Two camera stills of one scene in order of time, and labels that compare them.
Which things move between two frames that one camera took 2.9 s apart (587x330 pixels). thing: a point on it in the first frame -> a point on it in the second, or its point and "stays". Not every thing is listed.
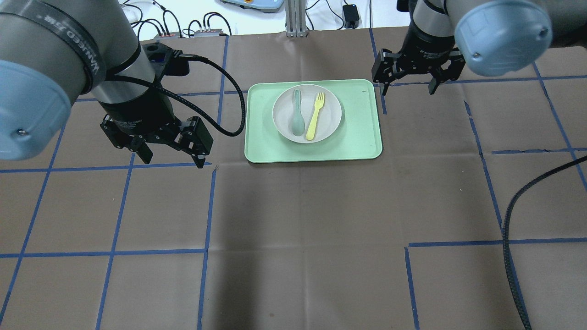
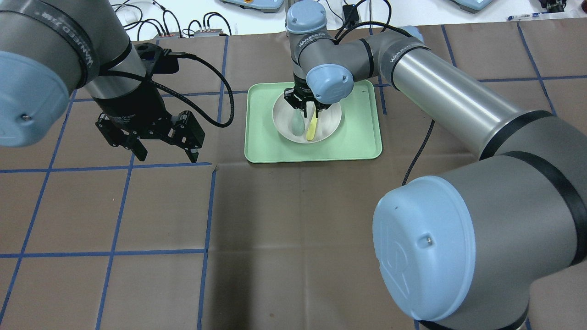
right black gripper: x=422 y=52 -> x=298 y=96
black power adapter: x=351 y=16 stays
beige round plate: x=327 y=119 stays
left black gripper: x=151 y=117 stays
